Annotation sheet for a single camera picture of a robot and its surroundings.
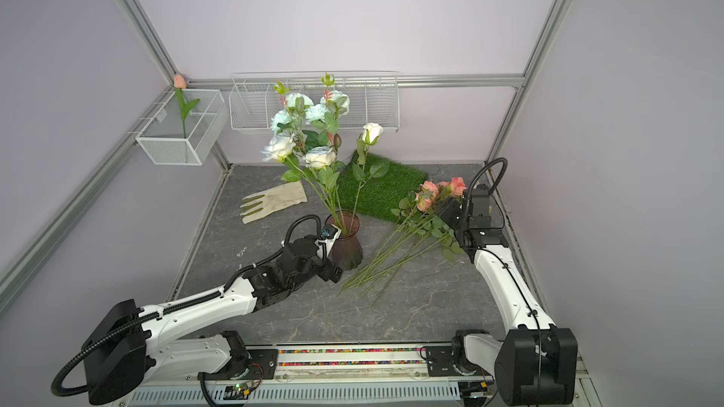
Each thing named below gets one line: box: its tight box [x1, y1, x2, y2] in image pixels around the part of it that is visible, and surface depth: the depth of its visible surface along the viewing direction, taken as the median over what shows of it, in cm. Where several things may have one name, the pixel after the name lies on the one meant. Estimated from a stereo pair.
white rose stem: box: [260, 131, 297, 163], surface depth 66 cm
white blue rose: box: [304, 146, 337, 170], surface depth 69 cm
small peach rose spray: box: [362, 177, 468, 279], surface depth 98 cm
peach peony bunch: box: [338, 195, 465, 298], surface depth 96 cm
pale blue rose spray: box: [269, 73, 351, 150], surface depth 72 cm
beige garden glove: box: [239, 180, 309, 225], surface depth 111 cm
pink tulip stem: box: [173, 74, 201, 139], surface depth 91 cm
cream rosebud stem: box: [349, 122, 391, 228], surface depth 75 cm
